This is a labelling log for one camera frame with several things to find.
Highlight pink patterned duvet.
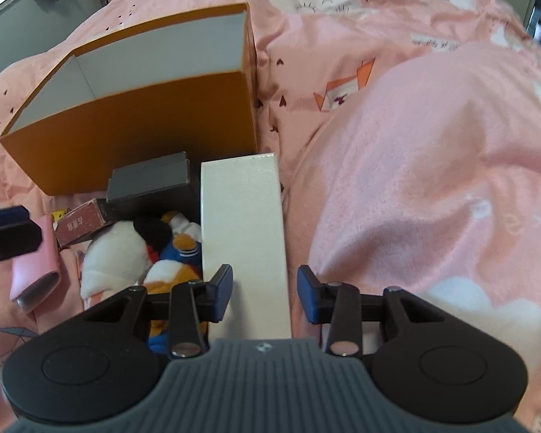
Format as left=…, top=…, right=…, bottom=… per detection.
left=0, top=0, right=541, bottom=432

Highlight pink pouch bag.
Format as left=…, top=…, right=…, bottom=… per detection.
left=9, top=214, right=60, bottom=314

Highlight bear plush blue outfit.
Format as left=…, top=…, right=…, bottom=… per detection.
left=141, top=210, right=209, bottom=356

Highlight maroon card box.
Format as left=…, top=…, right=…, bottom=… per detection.
left=54, top=198, right=118, bottom=248

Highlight dark grey small box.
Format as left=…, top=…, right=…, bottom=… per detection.
left=106, top=152, right=200, bottom=222

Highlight orange cardboard storage box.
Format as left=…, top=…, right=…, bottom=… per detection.
left=0, top=3, right=258, bottom=196

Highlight white glasses case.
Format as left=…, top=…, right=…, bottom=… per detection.
left=201, top=153, right=291, bottom=339

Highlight white dog plush black ears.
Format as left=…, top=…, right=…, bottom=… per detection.
left=80, top=219, right=173, bottom=300

